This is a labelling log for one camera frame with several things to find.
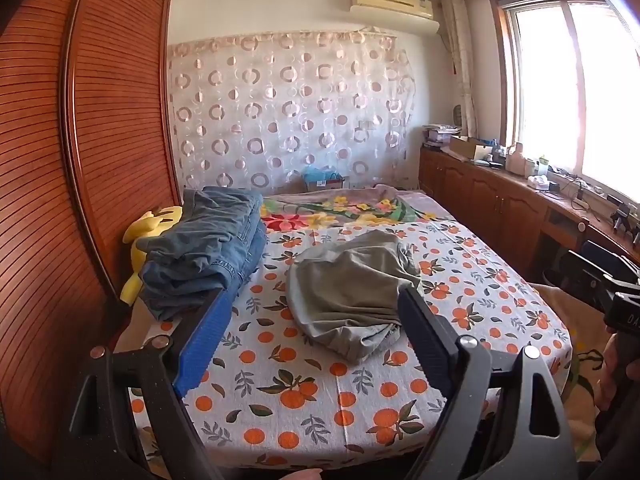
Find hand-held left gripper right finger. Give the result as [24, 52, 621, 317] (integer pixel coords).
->
[397, 286, 583, 480]

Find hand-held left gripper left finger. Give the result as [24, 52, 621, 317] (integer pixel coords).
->
[52, 287, 236, 480]

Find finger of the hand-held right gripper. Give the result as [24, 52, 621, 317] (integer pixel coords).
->
[559, 250, 640, 277]
[544, 269, 613, 295]

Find grey-green pants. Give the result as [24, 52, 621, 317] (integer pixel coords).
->
[286, 230, 423, 366]

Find dark blue chair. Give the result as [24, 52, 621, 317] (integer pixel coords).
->
[582, 239, 633, 263]

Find light blue folded jeans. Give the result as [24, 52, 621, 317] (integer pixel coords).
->
[140, 220, 268, 322]

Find floral floor mat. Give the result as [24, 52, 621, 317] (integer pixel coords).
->
[570, 327, 608, 463]

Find yellow plush toy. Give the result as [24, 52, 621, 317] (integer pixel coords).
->
[120, 205, 183, 306]

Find long wooden cabinet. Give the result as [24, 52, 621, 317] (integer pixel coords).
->
[419, 145, 640, 286]

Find orange fruit print bedsheet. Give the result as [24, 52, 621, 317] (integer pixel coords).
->
[112, 220, 573, 468]

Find person's dark clothing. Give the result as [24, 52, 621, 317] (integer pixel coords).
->
[595, 400, 640, 463]

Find dark faded folded jeans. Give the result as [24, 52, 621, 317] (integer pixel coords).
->
[135, 186, 265, 281]

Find white plastic jug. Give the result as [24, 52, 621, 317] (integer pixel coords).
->
[505, 142, 526, 173]

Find floral pink blanket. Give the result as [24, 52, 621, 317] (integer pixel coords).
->
[260, 184, 456, 233]

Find open brown cardboard box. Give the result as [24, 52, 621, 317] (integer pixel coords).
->
[449, 135, 496, 162]

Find wooden framed window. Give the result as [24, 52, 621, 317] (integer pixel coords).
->
[490, 0, 640, 211]

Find stack of papers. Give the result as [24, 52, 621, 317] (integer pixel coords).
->
[422, 124, 461, 150]

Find pale patterned window drape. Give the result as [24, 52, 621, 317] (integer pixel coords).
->
[440, 0, 478, 138]

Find sheer circle pattern curtain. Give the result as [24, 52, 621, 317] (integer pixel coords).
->
[167, 30, 418, 196]

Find wooden louvered wardrobe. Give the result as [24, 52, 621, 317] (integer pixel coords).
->
[0, 0, 183, 466]

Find white wall air conditioner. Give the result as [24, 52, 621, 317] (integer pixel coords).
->
[350, 0, 441, 36]

